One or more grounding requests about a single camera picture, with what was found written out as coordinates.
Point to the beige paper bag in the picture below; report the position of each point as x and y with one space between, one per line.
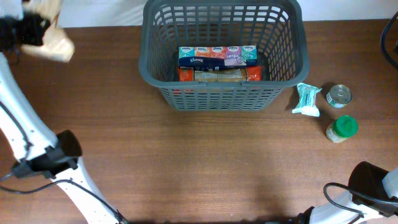
57 46

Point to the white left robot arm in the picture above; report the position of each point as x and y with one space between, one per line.
39 151

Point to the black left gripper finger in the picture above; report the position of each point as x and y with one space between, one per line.
34 23
32 39

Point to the green lidded glass jar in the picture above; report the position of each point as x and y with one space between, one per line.
342 129

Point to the silver tin can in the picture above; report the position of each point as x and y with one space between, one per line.
339 96

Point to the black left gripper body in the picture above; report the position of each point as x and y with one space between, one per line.
10 30

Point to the orange pasta package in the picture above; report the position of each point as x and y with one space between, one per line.
233 75

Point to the grey plastic laundry basket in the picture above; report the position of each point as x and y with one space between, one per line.
274 27

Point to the light green packet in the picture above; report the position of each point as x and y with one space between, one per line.
307 100

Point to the tissue multipack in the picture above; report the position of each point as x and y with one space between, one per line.
217 58

